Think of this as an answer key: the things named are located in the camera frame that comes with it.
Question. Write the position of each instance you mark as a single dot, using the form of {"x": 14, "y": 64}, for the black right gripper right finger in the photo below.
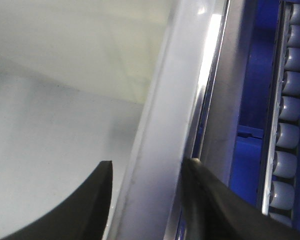
{"x": 213, "y": 212}

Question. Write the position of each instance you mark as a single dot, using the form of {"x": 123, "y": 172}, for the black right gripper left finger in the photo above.
{"x": 83, "y": 215}

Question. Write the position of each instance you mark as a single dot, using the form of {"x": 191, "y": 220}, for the white plastic tote bin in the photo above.
{"x": 86, "y": 81}

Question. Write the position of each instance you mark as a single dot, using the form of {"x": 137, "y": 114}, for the blue bin right destination shelf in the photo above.
{"x": 230, "y": 117}

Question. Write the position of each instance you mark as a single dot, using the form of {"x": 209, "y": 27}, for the destination right roller track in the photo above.
{"x": 282, "y": 132}

